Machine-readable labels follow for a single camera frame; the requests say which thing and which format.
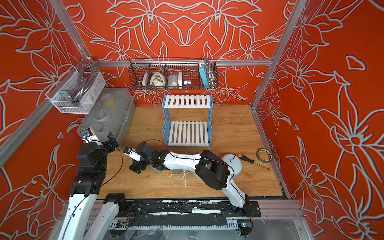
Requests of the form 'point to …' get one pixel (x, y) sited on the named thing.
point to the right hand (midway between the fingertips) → (129, 159)
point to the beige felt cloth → (157, 79)
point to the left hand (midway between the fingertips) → (100, 135)
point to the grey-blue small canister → (157, 171)
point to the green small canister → (177, 171)
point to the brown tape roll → (264, 155)
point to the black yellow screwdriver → (249, 160)
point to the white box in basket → (180, 78)
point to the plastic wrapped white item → (172, 80)
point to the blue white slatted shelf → (187, 120)
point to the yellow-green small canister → (130, 161)
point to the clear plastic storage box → (114, 112)
